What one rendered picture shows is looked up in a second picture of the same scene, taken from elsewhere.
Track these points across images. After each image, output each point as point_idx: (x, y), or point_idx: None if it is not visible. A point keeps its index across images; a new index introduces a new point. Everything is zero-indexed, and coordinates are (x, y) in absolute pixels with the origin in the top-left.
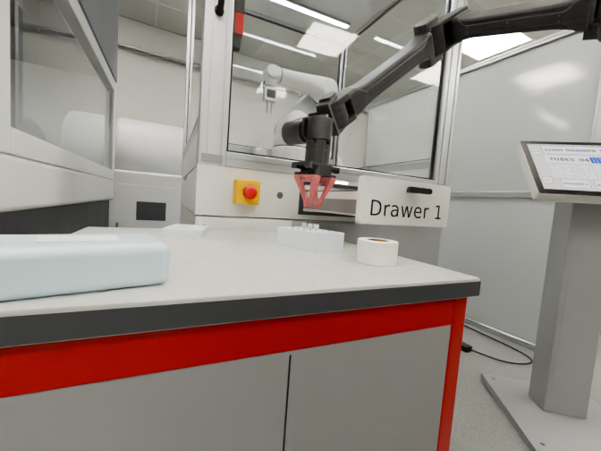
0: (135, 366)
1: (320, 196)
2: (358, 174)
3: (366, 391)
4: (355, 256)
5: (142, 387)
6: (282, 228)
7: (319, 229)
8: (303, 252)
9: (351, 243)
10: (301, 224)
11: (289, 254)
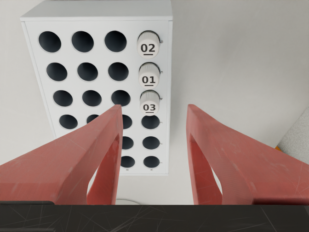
0: None
1: (193, 175)
2: None
3: None
4: (130, 187)
5: None
6: (27, 42)
7: (161, 105)
8: (43, 134)
9: (308, 89)
10: (139, 39)
11: (0, 136)
